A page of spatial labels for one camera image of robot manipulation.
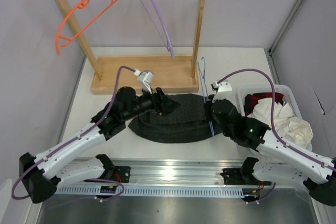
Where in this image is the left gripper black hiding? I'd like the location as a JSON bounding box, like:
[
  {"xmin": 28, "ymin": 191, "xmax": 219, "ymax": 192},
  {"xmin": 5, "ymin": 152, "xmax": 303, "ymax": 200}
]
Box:
[{"xmin": 123, "ymin": 84, "xmax": 181, "ymax": 122}]

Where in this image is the light blue wire hanger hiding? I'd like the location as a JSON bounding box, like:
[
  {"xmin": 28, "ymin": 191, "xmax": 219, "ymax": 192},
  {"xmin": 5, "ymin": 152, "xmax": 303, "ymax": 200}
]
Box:
[{"xmin": 197, "ymin": 57, "xmax": 215, "ymax": 137}]

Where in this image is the dark grey dotted skirt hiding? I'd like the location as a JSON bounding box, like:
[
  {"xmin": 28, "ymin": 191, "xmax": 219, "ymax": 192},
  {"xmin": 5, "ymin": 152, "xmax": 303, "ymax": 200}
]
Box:
[{"xmin": 128, "ymin": 93, "xmax": 221, "ymax": 144}]

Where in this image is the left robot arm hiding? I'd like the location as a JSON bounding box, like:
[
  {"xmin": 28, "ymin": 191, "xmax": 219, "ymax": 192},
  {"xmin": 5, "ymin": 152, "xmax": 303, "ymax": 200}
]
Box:
[{"xmin": 19, "ymin": 87, "xmax": 180, "ymax": 204}]

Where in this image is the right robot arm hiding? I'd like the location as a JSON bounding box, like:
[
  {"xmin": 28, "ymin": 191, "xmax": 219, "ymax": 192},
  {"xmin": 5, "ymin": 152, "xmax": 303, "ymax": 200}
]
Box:
[{"xmin": 204, "ymin": 99, "xmax": 335, "ymax": 207}]

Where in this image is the purple plastic hanger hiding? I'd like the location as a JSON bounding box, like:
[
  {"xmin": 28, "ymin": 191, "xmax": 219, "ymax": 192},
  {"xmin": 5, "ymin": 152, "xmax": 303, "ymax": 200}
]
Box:
[{"xmin": 139, "ymin": 0, "xmax": 175, "ymax": 60}]

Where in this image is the orange plastic hanger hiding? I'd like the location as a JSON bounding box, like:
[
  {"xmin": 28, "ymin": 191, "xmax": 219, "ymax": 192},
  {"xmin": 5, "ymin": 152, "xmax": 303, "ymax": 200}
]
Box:
[{"xmin": 54, "ymin": 0, "xmax": 125, "ymax": 56}]

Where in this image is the wooden clothes rack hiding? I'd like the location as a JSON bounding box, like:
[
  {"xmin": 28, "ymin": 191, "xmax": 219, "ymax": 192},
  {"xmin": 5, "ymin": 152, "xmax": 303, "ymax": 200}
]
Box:
[{"xmin": 55, "ymin": 0, "xmax": 205, "ymax": 94}]

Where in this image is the red plaid cloth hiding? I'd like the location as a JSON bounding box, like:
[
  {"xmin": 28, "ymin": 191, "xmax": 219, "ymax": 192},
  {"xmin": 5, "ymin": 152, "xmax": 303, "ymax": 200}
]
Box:
[{"xmin": 244, "ymin": 92, "xmax": 284, "ymax": 116}]

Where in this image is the white plastic basket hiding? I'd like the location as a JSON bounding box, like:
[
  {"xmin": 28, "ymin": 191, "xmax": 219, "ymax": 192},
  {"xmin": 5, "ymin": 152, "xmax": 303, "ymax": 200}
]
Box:
[{"xmin": 237, "ymin": 84, "xmax": 312, "ymax": 151}]

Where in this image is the white crumpled cloth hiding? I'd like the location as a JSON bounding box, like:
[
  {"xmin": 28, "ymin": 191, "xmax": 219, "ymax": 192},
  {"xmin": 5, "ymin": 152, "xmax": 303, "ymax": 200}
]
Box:
[{"xmin": 248, "ymin": 98, "xmax": 313, "ymax": 148}]

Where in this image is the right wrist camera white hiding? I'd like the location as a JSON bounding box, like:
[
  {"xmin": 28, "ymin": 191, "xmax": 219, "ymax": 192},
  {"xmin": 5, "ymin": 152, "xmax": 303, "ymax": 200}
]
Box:
[{"xmin": 211, "ymin": 80, "xmax": 232, "ymax": 103}]

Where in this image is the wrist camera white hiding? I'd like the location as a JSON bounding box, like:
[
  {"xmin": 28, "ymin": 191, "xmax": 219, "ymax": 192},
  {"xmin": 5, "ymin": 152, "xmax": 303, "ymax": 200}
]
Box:
[
  {"xmin": 134, "ymin": 69, "xmax": 154, "ymax": 94},
  {"xmin": 211, "ymin": 80, "xmax": 232, "ymax": 103}
]

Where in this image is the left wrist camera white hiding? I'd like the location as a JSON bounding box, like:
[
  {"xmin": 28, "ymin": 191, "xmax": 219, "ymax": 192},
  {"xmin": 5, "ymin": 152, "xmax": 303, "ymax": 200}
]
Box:
[{"xmin": 134, "ymin": 69, "xmax": 154, "ymax": 94}]

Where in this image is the aluminium mounting rail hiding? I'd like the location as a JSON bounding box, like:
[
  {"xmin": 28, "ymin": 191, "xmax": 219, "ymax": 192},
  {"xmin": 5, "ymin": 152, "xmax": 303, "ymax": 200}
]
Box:
[{"xmin": 35, "ymin": 157, "xmax": 322, "ymax": 189}]

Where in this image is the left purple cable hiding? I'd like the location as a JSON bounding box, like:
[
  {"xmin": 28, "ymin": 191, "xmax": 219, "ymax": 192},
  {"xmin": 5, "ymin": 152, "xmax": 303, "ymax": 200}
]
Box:
[{"xmin": 10, "ymin": 66, "xmax": 142, "ymax": 209}]

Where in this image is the white slotted cable duct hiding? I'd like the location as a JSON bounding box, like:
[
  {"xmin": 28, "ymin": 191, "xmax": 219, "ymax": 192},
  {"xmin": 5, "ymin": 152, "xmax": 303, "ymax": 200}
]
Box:
[{"xmin": 56, "ymin": 184, "xmax": 244, "ymax": 198}]

